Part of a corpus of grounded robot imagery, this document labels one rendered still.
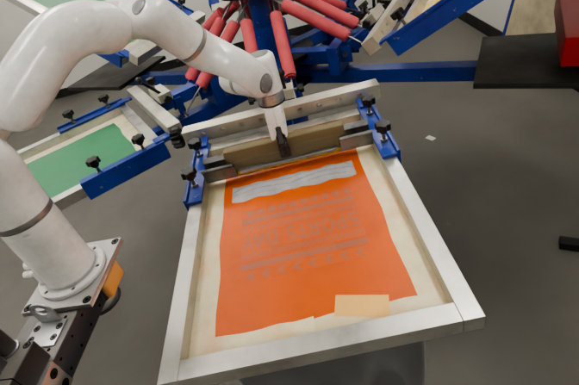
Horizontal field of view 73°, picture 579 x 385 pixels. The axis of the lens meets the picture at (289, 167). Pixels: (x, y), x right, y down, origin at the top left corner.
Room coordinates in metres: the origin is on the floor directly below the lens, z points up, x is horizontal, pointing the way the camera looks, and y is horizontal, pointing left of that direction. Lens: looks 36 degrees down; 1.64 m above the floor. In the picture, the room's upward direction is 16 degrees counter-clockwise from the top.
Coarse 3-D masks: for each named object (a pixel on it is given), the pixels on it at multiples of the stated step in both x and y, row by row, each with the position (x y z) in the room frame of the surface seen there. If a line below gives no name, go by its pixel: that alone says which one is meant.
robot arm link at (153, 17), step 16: (112, 0) 0.87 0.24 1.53; (128, 0) 0.85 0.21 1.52; (144, 0) 0.81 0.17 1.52; (160, 0) 0.81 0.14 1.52; (128, 16) 0.82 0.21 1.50; (144, 16) 0.79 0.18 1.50; (160, 16) 0.78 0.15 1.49; (176, 16) 0.81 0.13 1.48; (144, 32) 0.79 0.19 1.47; (160, 32) 0.79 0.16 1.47; (176, 32) 0.80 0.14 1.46; (192, 32) 0.82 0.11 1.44; (176, 48) 0.81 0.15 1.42; (192, 48) 0.82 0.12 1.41
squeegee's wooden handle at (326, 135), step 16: (320, 128) 0.96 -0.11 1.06; (336, 128) 0.95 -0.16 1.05; (256, 144) 0.97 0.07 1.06; (272, 144) 0.96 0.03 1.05; (304, 144) 0.96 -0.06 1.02; (320, 144) 0.95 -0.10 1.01; (336, 144) 0.95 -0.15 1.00; (240, 160) 0.97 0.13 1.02; (256, 160) 0.97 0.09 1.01; (272, 160) 0.96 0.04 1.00
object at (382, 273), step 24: (312, 168) 0.93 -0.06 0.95; (360, 168) 0.86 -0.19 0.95; (312, 192) 0.82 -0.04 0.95; (360, 192) 0.77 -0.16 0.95; (360, 216) 0.68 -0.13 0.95; (384, 216) 0.66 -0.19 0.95; (384, 240) 0.59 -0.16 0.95; (336, 264) 0.56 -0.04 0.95; (360, 264) 0.54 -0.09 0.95; (384, 264) 0.53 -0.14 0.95; (312, 288) 0.52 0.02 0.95; (336, 288) 0.50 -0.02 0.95; (360, 288) 0.49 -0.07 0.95; (384, 288) 0.47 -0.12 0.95; (408, 288) 0.46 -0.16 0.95
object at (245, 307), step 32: (224, 192) 0.93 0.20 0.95; (288, 192) 0.85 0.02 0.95; (224, 224) 0.79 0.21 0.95; (224, 256) 0.68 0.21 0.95; (224, 288) 0.59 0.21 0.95; (256, 288) 0.56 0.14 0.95; (288, 288) 0.54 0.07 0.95; (224, 320) 0.50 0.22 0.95; (256, 320) 0.48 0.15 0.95; (288, 320) 0.46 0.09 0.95
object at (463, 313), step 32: (288, 128) 1.13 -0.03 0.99; (384, 160) 0.82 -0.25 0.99; (416, 192) 0.67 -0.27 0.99; (192, 224) 0.79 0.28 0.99; (416, 224) 0.58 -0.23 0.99; (192, 256) 0.68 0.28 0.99; (448, 256) 0.48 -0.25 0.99; (192, 288) 0.59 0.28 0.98; (448, 288) 0.41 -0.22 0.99; (192, 320) 0.52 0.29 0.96; (384, 320) 0.39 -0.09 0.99; (416, 320) 0.37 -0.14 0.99; (448, 320) 0.35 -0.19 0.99; (480, 320) 0.34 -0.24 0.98; (224, 352) 0.41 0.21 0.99; (256, 352) 0.40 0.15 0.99; (288, 352) 0.38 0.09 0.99; (320, 352) 0.37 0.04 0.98; (352, 352) 0.36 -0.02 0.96; (160, 384) 0.39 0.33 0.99; (192, 384) 0.38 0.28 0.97
